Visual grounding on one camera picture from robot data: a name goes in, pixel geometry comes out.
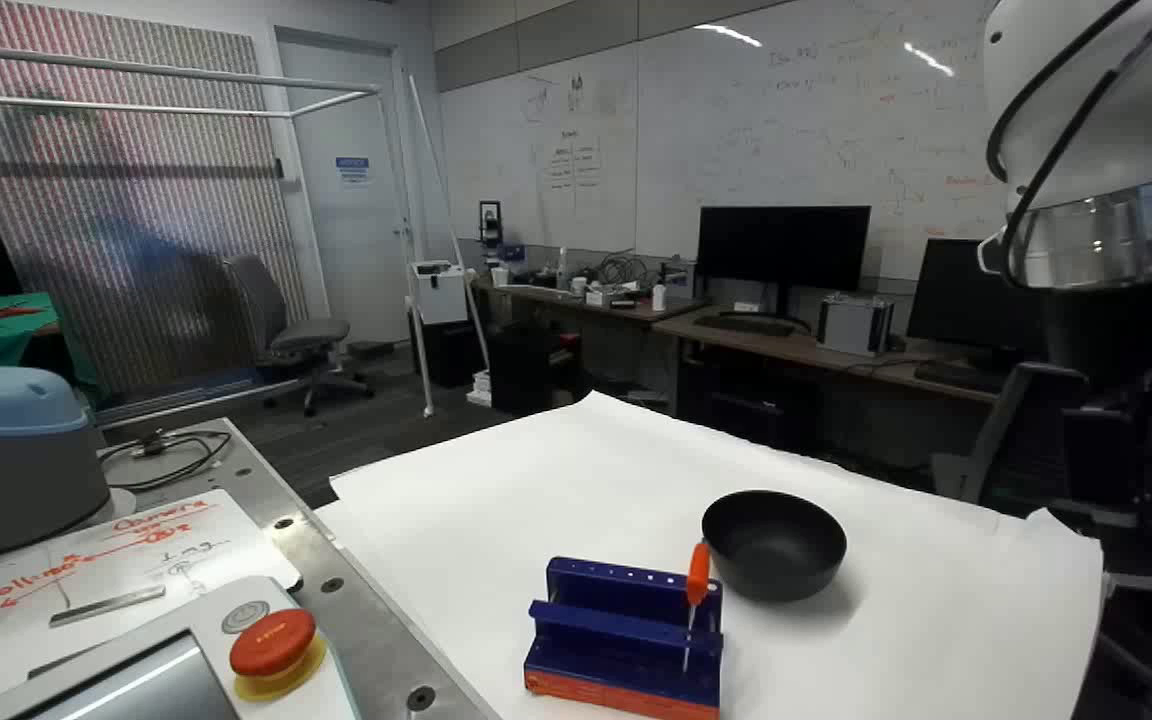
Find cluttered long desk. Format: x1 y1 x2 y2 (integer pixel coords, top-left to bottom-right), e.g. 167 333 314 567
476 274 689 333

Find small black monitor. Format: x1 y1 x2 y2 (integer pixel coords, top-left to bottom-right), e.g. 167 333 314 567
905 237 1048 369

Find black wall device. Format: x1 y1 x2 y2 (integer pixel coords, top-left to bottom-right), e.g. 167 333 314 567
476 196 510 253

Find aluminium frame rail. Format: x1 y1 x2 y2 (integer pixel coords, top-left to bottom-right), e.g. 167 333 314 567
0 37 383 125

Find red emergency stop button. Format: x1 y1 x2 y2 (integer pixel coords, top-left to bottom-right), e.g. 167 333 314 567
227 605 326 681

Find white paper sheet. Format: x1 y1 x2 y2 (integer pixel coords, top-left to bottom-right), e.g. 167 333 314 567
314 389 1107 720

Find white control box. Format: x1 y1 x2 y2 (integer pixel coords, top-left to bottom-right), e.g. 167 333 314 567
0 571 361 720

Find blue grey plastic container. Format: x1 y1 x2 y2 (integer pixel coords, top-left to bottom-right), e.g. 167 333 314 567
0 363 116 564

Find white computer case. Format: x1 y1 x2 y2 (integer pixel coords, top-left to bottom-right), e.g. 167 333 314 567
815 290 901 359

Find black cables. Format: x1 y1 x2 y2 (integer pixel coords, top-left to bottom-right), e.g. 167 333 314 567
91 423 238 501

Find wide black monitor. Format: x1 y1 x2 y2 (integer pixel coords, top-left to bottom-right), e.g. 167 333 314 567
693 201 876 320

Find orange block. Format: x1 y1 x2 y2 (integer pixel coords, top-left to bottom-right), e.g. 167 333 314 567
675 534 720 676

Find blue tool rack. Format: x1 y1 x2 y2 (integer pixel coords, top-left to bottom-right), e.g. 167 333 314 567
522 552 729 720

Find white door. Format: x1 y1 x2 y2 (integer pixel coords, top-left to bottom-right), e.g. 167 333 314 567
273 27 421 352

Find paper label with red writing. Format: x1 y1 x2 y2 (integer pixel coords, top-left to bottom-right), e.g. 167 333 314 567
0 482 306 712

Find grey office chair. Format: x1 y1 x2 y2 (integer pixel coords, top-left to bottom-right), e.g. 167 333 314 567
222 253 379 418

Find white box on stand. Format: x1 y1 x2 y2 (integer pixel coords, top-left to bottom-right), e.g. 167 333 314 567
407 257 476 333

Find brown wooden desk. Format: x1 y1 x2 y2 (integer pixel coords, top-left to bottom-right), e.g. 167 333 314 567
648 307 1007 408

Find black bowl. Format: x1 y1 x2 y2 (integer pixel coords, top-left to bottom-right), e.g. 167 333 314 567
702 487 853 605

